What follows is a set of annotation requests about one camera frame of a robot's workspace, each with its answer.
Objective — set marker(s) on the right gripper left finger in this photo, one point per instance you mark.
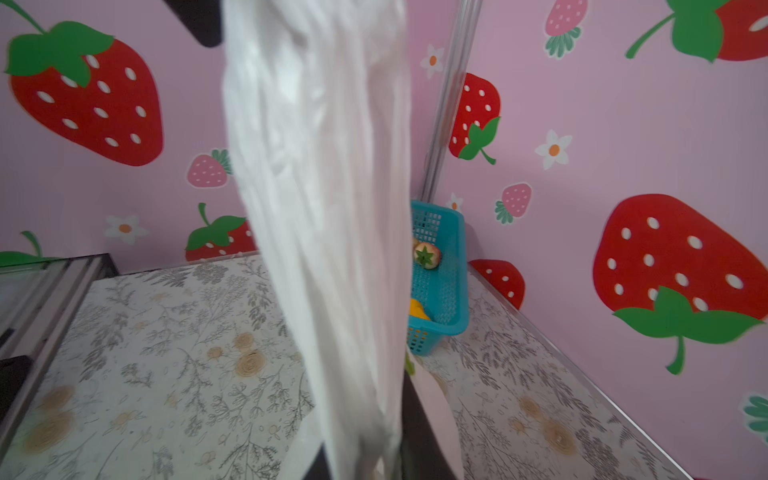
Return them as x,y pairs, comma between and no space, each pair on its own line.
318,470

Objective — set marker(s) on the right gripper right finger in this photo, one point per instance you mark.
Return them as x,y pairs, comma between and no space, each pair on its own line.
421,456

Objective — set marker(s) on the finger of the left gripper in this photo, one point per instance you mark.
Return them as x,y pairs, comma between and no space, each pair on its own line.
202,18

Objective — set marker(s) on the white lemon print plastic bag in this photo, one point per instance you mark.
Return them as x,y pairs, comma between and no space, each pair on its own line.
317,99

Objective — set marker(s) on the orange yellow fake mango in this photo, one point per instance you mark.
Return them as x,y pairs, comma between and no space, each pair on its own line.
416,310

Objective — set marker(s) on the red fake strawberry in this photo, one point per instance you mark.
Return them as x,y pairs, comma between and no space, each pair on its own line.
427,256

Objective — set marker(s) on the teal plastic mesh basket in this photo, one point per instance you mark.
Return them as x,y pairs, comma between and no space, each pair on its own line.
443,292

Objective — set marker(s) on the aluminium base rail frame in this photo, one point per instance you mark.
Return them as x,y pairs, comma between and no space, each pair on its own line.
39,301

